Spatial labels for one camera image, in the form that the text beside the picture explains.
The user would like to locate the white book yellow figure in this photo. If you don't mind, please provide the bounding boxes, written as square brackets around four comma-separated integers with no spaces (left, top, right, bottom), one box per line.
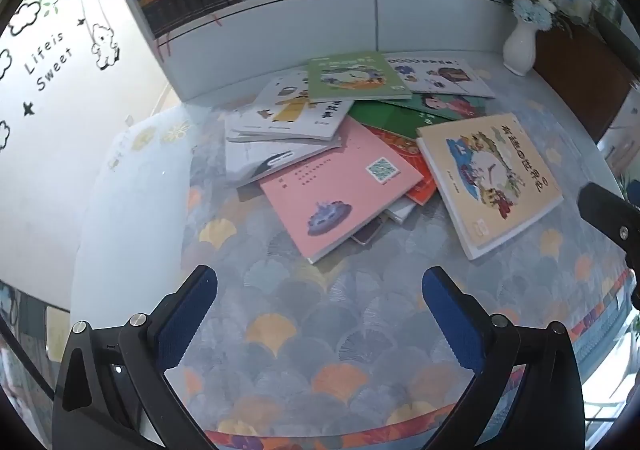
[227,73,356,143]

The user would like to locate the white vase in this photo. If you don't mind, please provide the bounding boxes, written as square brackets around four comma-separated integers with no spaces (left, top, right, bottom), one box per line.
[502,15,538,77]

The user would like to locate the cream illustrated book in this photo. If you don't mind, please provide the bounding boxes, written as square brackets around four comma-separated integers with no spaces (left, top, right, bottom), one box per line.
[416,113,565,261]

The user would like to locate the white book black stripe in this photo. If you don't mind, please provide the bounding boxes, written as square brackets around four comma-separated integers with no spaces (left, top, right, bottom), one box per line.
[225,130,346,188]

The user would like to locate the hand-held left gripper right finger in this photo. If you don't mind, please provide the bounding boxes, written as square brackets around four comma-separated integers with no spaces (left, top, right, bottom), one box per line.
[421,266,587,450]

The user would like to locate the white book colourful figures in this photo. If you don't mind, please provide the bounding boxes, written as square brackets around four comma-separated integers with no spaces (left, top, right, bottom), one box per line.
[382,53,496,98]

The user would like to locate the light green illustrated book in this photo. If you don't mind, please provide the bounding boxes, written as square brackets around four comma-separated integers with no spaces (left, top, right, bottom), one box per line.
[306,50,412,104]

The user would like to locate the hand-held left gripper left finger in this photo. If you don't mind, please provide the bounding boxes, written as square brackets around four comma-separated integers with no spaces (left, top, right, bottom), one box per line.
[52,265,219,450]

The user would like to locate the dark green illustrated book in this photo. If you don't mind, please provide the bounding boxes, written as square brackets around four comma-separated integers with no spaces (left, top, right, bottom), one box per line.
[385,91,488,121]

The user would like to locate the red book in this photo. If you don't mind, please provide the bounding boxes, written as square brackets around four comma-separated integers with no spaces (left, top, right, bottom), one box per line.
[367,125,438,206]

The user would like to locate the brown wooden cabinet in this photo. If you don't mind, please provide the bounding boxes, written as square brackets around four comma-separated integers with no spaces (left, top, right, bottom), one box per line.
[532,23,640,141]

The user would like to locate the white bookshelf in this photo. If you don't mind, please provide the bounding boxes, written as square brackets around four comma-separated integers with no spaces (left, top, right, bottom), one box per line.
[97,0,516,104]

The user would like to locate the pink book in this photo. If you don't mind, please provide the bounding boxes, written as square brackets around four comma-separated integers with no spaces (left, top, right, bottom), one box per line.
[259,116,426,265]

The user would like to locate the plain green book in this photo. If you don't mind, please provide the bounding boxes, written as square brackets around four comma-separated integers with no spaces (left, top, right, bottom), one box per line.
[347,98,446,141]

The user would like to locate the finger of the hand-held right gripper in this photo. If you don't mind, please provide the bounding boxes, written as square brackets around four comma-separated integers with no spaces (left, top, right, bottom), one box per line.
[575,183,640,256]

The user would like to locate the patterned tablecloth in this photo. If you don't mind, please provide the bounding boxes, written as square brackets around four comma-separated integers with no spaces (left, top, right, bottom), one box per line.
[72,50,636,450]

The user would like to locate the white thin book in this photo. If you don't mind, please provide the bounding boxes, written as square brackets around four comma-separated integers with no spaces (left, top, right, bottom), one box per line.
[382,195,418,226]

